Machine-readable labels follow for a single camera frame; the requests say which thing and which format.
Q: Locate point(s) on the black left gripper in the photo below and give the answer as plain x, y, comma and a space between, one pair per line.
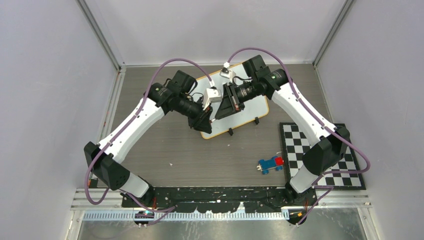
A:
201, 122

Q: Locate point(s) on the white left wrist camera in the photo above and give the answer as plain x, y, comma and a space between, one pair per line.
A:
211, 95

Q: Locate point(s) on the black white checkerboard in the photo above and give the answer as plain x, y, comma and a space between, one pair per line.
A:
323, 159

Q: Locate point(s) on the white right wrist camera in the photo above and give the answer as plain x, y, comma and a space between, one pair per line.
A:
226, 72

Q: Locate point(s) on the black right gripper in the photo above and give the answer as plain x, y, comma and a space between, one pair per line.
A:
226, 107

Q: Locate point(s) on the blue red toy car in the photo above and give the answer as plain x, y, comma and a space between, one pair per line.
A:
265, 165

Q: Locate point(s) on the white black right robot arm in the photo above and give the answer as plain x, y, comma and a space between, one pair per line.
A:
278, 87

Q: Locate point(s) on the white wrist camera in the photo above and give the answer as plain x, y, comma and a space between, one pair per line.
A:
211, 95
226, 72

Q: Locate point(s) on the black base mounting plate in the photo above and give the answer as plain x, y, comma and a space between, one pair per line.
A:
219, 200

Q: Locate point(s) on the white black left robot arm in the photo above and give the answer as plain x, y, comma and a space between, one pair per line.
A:
104, 159

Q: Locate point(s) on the aluminium front frame rail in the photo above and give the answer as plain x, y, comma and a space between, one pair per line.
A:
110, 208

